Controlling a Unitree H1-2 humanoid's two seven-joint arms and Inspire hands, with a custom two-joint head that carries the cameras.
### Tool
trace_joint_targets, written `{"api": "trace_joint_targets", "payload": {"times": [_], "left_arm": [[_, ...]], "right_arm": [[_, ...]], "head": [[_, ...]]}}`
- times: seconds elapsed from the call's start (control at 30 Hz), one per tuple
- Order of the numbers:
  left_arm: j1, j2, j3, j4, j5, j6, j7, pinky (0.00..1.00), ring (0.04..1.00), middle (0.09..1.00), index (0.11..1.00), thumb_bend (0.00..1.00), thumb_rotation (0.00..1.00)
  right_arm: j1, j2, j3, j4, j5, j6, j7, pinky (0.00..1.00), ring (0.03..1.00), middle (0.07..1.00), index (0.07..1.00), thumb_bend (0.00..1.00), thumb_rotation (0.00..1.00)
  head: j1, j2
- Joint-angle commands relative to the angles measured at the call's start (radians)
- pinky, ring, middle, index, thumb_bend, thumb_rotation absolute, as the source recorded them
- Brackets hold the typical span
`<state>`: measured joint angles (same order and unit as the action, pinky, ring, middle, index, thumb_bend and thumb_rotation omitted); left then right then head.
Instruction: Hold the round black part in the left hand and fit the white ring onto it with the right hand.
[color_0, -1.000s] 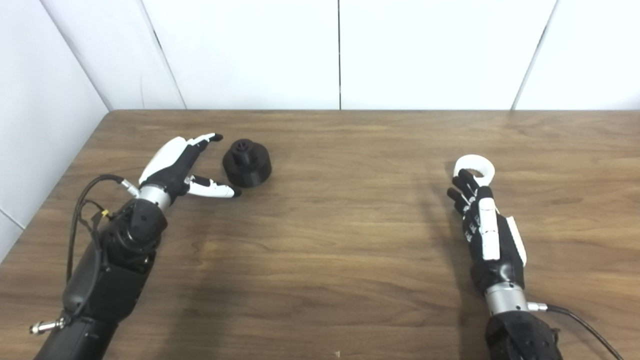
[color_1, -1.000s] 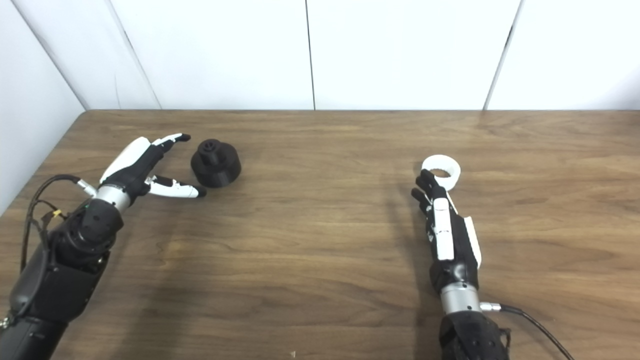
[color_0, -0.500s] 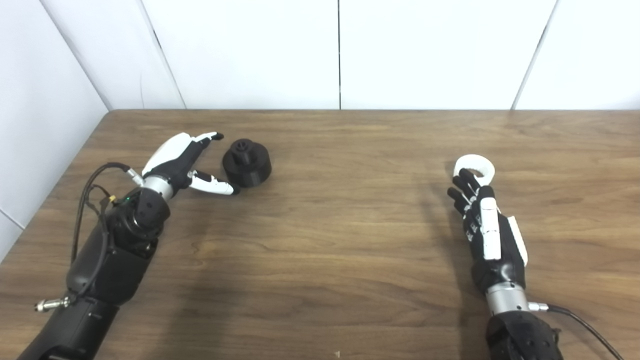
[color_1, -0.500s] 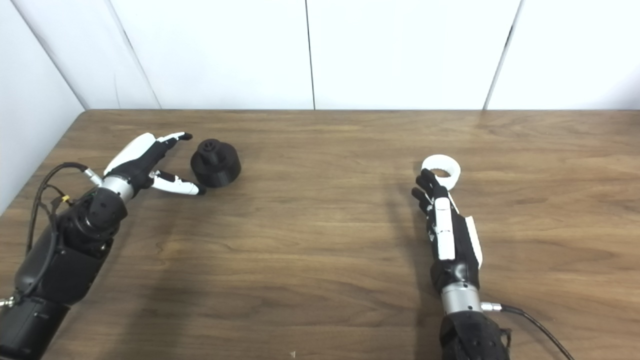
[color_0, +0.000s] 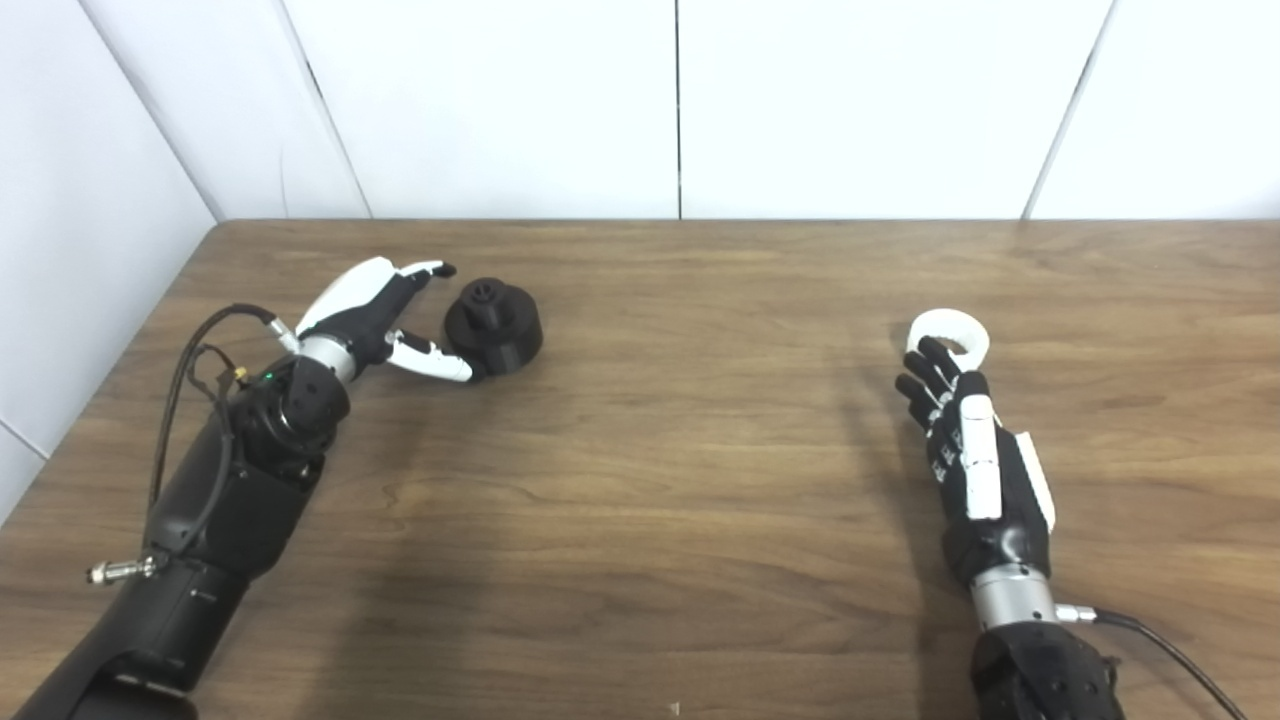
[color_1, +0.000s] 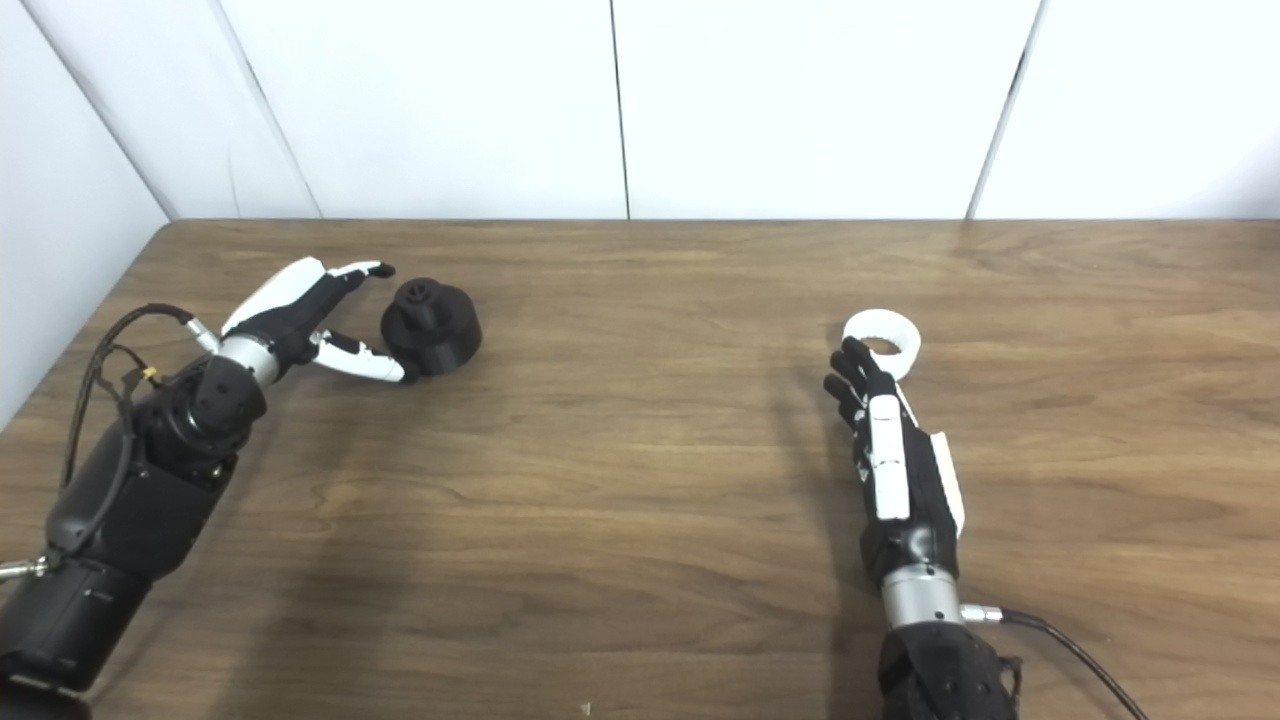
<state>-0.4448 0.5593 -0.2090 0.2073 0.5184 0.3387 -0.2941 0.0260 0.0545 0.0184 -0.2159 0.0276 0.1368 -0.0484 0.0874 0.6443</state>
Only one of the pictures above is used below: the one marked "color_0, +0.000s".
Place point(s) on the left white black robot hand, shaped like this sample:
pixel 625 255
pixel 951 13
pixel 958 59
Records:
pixel 355 295

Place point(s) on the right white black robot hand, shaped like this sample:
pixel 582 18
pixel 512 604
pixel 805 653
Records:
pixel 1005 530

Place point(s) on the round black plastic part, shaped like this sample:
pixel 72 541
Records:
pixel 505 335

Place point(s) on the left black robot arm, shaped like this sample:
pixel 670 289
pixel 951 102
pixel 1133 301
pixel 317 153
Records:
pixel 230 510

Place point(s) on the silver elbow connector plug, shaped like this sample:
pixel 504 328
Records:
pixel 120 572

